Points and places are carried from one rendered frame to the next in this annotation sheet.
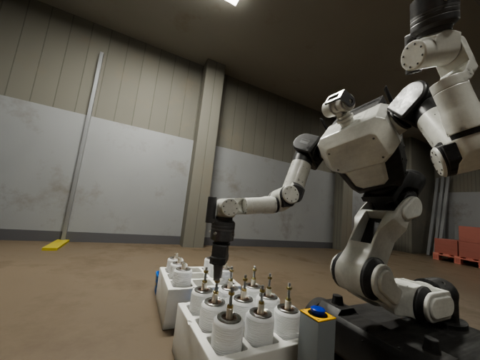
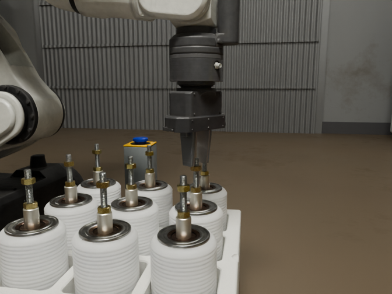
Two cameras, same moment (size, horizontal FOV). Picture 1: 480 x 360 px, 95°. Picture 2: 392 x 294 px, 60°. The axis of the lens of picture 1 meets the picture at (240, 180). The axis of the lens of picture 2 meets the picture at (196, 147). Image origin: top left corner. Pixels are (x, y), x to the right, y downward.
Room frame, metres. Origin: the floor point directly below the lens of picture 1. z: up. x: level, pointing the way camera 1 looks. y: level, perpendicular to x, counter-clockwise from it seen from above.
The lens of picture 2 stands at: (1.30, 0.38, 0.46)
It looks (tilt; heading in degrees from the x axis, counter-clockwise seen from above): 10 degrees down; 217
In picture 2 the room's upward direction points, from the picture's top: straight up
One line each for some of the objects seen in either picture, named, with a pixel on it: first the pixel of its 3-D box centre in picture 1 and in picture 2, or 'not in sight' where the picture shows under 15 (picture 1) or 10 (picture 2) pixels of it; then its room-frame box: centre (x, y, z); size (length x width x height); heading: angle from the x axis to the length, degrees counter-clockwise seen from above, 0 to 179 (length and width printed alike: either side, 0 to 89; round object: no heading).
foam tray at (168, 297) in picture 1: (196, 291); not in sight; (1.37, 0.19, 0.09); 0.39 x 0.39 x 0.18; 25
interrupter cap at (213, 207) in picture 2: (214, 301); (196, 207); (0.84, 0.04, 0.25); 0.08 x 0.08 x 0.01
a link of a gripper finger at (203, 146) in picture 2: (217, 271); (205, 144); (0.82, 0.05, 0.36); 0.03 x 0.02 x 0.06; 84
